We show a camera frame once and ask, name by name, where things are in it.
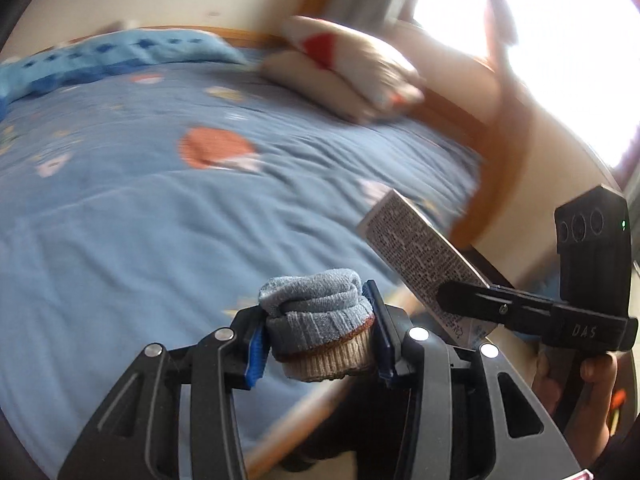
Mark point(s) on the beige pillow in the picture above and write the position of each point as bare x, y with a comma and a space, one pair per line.
310, 85

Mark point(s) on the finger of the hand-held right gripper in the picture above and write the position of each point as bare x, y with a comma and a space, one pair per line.
490, 305

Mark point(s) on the white printed carton box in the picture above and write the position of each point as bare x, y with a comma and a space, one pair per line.
420, 250

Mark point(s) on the printed pillow with red patch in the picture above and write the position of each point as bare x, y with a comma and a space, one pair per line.
350, 55

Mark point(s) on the person's black trouser leg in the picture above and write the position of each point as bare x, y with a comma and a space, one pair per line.
345, 430

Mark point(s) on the blue printed bed blanket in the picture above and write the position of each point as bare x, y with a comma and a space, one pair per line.
125, 235

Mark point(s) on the light blue pillow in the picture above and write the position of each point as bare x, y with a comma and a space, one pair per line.
125, 52

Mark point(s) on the grey sock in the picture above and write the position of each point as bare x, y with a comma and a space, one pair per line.
315, 325

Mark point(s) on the bright window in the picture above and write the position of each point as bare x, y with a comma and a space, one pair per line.
550, 35

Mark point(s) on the wooden bed frame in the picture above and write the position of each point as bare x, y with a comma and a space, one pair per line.
492, 160

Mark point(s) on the person's right hand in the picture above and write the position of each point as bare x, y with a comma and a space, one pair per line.
597, 372

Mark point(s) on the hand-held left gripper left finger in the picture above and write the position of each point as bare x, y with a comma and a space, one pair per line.
255, 355

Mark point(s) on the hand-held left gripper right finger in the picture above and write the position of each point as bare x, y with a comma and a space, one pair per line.
384, 340

